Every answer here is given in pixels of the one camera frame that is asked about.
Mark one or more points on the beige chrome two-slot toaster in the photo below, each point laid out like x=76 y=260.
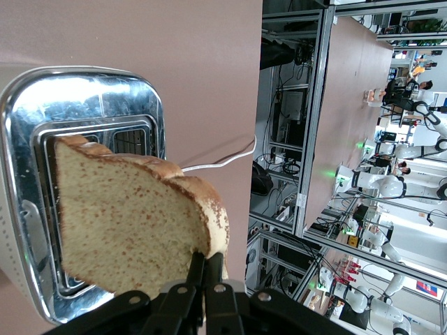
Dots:
x=87 y=101

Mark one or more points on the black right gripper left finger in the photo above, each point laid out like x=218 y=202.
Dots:
x=181 y=307

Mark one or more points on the green potted plant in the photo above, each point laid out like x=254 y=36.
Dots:
x=426 y=29

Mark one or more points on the slice of brown bread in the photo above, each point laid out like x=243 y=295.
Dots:
x=132 y=216

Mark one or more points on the aluminium extrusion frame structure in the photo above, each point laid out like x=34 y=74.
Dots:
x=314 y=122

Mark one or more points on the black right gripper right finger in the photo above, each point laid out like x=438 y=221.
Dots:
x=223 y=310

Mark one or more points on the person in black shirt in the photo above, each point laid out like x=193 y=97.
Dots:
x=394 y=92

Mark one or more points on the black bag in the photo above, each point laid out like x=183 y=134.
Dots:
x=276 y=52
x=260 y=181

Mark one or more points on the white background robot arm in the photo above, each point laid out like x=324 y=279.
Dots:
x=387 y=249
x=384 y=183
x=436 y=122
x=384 y=310

